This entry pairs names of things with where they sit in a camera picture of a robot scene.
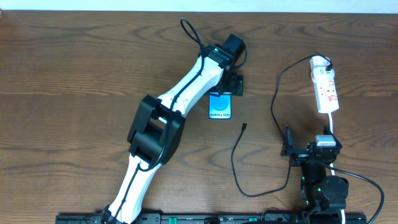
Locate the blue screen smartphone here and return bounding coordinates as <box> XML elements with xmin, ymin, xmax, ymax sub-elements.
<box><xmin>209</xmin><ymin>92</ymin><xmax>232</xmax><ymax>119</ymax></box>

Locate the black USB charging cable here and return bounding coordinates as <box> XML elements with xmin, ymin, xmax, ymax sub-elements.
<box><xmin>230</xmin><ymin>54</ymin><xmax>333</xmax><ymax>198</ymax></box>

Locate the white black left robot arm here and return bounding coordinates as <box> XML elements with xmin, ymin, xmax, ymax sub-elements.
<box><xmin>101</xmin><ymin>34</ymin><xmax>246</xmax><ymax>223</ymax></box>

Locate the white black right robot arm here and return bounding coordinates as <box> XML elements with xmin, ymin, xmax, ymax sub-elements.
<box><xmin>280</xmin><ymin>126</ymin><xmax>349</xmax><ymax>223</ymax></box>

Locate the white USB charger plug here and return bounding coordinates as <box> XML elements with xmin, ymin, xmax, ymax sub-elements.
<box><xmin>311</xmin><ymin>67</ymin><xmax>335</xmax><ymax>83</ymax></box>

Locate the white power strip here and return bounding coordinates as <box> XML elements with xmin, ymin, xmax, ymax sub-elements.
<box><xmin>310</xmin><ymin>55</ymin><xmax>339</xmax><ymax>114</ymax></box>

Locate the white power strip cord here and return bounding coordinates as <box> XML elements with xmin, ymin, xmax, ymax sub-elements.
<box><xmin>328</xmin><ymin>112</ymin><xmax>346</xmax><ymax>224</ymax></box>

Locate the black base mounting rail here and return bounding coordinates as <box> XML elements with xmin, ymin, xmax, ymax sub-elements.
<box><xmin>55</xmin><ymin>212</ymin><xmax>368</xmax><ymax>224</ymax></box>

